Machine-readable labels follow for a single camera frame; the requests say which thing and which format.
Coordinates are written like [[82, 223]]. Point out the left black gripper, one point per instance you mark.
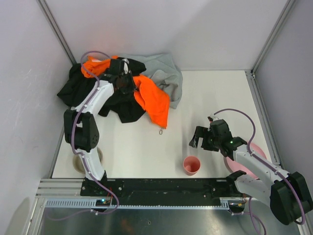
[[124, 83]]

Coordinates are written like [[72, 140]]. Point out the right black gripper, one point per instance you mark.
[[204, 138]]

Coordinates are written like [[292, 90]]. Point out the black garment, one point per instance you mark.
[[125, 105], [76, 88]]

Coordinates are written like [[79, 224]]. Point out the orange jacket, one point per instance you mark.
[[150, 97]]

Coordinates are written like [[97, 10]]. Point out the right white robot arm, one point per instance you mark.
[[286, 194]]

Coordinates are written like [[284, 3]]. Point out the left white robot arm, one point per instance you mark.
[[80, 125]]

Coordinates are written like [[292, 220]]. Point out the pink cup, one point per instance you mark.
[[191, 165]]

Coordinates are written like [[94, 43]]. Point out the grey sweatshirt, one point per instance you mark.
[[161, 69]]

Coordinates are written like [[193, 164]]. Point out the pink plate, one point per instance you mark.
[[234, 166]]

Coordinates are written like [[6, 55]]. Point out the beige bowl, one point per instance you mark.
[[78, 165]]

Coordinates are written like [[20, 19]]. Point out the right aluminium table rail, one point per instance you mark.
[[266, 122]]

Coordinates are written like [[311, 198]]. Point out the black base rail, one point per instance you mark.
[[171, 190]]

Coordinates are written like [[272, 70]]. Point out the left aluminium frame post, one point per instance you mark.
[[56, 29]]

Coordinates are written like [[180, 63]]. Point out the aluminium frame post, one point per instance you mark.
[[56, 29], [281, 21]]

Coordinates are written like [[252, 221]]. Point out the grey slotted cable duct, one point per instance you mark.
[[203, 203]]

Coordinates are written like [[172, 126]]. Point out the right aluminium frame post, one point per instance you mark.
[[281, 21]]

